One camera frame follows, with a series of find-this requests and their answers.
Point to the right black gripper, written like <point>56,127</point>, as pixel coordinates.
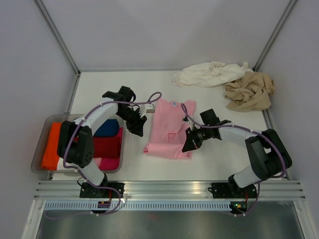
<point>191,143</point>

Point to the grey plastic bin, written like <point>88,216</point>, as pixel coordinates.
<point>43,139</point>

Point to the magenta rolled t shirt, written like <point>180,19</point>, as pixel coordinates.
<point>110,164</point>

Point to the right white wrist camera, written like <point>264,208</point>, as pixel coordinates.
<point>190,122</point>

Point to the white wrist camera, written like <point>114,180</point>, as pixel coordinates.
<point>147,109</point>
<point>190,122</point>

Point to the blue rolled t shirt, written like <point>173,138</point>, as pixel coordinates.
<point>109,128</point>

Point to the cream white t shirt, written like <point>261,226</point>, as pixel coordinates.
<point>210,74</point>

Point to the aluminium frame post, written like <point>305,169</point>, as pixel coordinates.
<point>56,34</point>
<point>275,33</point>

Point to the aluminium rail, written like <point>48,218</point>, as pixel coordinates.
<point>278,190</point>

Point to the white slotted cable duct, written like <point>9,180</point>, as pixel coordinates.
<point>141,205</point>

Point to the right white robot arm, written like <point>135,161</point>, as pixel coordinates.
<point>267,154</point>

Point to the right aluminium frame post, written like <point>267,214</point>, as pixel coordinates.
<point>275,33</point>

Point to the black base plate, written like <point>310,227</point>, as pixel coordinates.
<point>232,191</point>
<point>89,191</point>

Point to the white rolled t shirt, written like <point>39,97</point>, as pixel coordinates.
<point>61,167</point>

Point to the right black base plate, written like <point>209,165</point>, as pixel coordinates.
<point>232,191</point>

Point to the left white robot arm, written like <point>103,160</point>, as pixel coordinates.
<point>76,144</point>

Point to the pink t shirt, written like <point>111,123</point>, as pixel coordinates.
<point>168,135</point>

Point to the dark red rolled t shirt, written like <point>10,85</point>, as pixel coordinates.
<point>107,147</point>

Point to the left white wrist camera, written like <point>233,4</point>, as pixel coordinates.
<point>147,109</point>

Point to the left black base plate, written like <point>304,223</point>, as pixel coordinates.
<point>89,191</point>

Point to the left aluminium frame post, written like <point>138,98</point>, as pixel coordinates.
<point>56,34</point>

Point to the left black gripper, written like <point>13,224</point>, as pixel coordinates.
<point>136,127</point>

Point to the beige tan t shirt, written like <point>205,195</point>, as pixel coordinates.
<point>252,92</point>

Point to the orange rolled t shirt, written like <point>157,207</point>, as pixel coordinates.
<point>50,158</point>

